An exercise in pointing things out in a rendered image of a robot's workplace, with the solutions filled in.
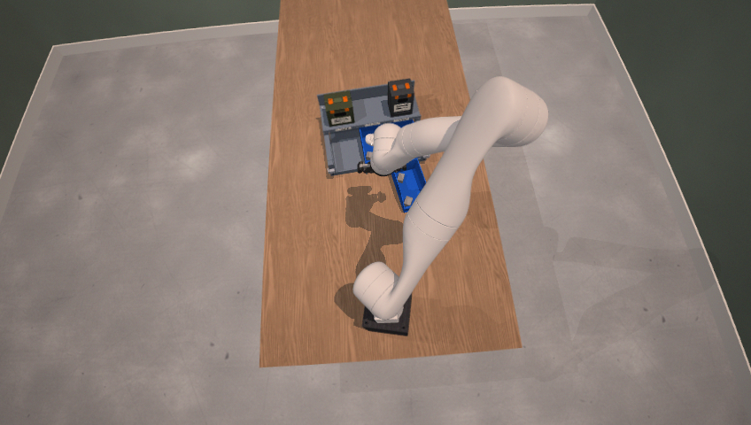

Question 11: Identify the olive green case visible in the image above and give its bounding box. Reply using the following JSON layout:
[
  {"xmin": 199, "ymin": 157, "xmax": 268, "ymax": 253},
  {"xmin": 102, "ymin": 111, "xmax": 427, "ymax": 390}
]
[{"xmin": 324, "ymin": 90, "xmax": 355, "ymax": 127}]

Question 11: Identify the dark grey tool case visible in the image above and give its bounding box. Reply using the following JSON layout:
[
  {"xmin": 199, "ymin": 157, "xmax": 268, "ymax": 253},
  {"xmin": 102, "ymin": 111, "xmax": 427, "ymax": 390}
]
[{"xmin": 388, "ymin": 78, "xmax": 414, "ymax": 117}]

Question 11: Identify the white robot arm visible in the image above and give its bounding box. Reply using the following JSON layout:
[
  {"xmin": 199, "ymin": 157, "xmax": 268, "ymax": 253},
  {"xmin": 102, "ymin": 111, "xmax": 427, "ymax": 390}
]
[{"xmin": 352, "ymin": 76, "xmax": 548, "ymax": 323}]

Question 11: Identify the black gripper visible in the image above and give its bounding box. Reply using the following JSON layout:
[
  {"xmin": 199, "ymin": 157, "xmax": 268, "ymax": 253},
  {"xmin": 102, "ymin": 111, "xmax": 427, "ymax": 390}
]
[{"xmin": 357, "ymin": 161, "xmax": 406, "ymax": 176}]

